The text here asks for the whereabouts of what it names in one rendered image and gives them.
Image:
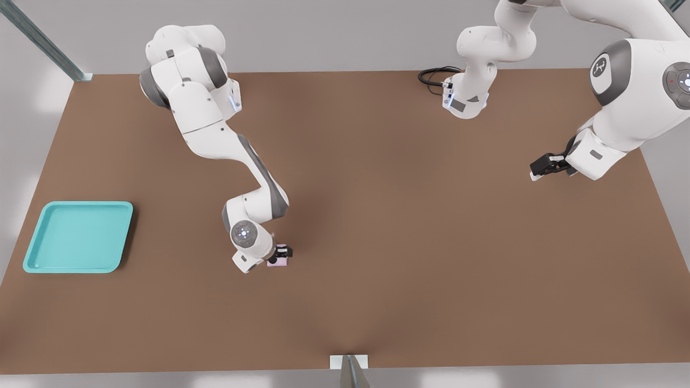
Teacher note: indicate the pale lilac phone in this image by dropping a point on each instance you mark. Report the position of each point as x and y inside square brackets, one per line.
[279, 262]

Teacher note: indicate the pale blue-green tray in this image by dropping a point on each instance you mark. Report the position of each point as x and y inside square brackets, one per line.
[78, 236]

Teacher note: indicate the silver frame post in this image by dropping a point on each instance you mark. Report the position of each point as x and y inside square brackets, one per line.
[350, 369]
[46, 42]
[680, 4]

